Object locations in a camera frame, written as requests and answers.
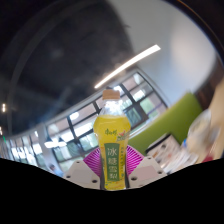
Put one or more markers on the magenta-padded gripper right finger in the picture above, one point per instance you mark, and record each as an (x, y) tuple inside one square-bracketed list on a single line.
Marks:
[(146, 173)]

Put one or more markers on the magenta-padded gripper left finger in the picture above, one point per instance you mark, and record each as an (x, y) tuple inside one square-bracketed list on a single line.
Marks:
[(80, 173)]

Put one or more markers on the yellow drink bottle green label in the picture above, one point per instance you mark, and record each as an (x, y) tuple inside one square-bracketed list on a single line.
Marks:
[(112, 133)]

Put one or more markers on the person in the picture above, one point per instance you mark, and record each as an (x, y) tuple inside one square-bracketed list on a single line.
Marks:
[(56, 170)]

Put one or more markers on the black pendant ceiling lamps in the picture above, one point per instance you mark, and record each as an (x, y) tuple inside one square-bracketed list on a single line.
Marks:
[(53, 144)]

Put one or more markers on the green upholstered booth bench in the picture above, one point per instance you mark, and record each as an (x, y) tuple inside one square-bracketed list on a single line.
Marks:
[(170, 123)]

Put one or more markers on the long curved light strip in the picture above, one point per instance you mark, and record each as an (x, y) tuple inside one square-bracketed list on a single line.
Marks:
[(128, 66)]

